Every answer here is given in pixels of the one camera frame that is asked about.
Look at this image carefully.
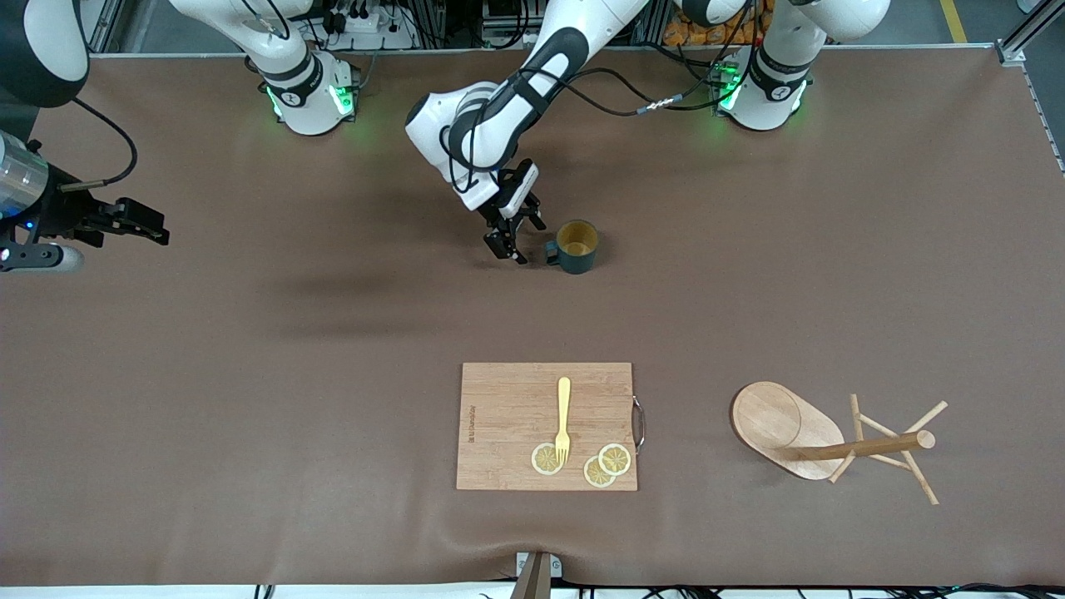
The dark green ribbed cup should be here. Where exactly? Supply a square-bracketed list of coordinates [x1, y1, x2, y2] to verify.
[545, 220, 600, 275]

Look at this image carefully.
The wooden cup rack tree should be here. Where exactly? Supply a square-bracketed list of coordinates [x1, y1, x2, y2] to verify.
[730, 381, 949, 506]

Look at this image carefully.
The brown table cover sheet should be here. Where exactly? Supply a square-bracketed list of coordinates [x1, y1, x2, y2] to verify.
[0, 46, 1065, 587]

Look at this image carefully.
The bamboo cutting board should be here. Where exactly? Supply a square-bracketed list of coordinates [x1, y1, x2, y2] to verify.
[456, 362, 639, 492]

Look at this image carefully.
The yellow plastic fork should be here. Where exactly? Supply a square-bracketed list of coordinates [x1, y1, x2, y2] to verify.
[554, 377, 573, 467]

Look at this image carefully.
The white power strip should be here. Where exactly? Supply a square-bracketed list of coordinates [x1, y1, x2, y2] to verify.
[320, 7, 384, 34]

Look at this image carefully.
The pile of orange items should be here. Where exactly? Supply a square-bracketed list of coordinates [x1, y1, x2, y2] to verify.
[663, 17, 733, 47]

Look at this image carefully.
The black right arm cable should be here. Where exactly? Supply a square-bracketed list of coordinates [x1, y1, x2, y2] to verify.
[60, 98, 138, 191]

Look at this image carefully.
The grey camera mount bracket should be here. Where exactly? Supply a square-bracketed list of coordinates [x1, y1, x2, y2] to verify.
[509, 551, 564, 599]

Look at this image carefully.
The aluminium frame post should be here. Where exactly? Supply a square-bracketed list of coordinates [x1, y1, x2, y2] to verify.
[996, 0, 1065, 67]

